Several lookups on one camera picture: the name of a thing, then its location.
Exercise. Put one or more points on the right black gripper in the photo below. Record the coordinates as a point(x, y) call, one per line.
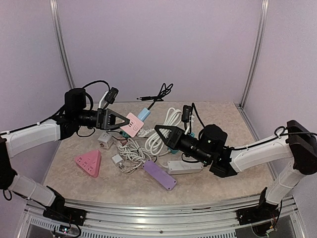
point(175, 137)

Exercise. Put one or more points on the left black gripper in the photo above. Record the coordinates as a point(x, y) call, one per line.
point(105, 118)

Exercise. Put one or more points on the white multi socket adapter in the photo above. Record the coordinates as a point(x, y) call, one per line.
point(105, 140)

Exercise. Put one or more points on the pink plug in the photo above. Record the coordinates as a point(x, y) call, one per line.
point(123, 142)

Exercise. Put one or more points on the pink cube socket adapter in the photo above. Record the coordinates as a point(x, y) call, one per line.
point(134, 125)

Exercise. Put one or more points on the light blue usb charger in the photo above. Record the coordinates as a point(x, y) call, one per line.
point(144, 113)

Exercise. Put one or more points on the white usb charger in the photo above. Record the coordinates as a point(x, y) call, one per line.
point(117, 160)

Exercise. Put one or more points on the pink power strip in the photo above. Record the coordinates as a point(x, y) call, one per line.
point(89, 162)

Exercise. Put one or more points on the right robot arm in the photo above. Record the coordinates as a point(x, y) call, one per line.
point(292, 142)

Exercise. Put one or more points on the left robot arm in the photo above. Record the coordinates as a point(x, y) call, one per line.
point(62, 125)

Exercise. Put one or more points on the teal socket cube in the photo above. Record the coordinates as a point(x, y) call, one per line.
point(172, 151)

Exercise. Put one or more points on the teal charger cube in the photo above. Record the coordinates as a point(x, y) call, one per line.
point(124, 134)

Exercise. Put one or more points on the white power strip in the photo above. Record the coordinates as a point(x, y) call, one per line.
point(181, 167)

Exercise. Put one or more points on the purple power strip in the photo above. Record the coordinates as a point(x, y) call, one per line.
point(161, 176)

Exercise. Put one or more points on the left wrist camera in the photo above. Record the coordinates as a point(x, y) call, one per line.
point(108, 98)

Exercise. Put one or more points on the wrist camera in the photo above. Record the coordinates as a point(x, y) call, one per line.
point(108, 98)
point(187, 118)

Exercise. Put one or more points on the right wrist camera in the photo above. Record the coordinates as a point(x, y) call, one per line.
point(187, 118)

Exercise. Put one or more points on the front aluminium rail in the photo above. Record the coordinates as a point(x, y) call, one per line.
point(217, 219)

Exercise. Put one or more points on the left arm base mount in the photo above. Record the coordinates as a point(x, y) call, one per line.
point(70, 215)

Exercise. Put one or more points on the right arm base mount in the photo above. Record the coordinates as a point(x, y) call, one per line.
point(256, 213)

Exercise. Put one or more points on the right aluminium frame post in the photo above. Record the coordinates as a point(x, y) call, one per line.
point(256, 53)

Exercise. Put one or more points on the aluminium frame post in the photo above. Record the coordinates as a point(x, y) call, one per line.
point(256, 53)
point(61, 44)

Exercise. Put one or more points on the left aluminium frame post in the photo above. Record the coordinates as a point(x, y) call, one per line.
point(61, 44)

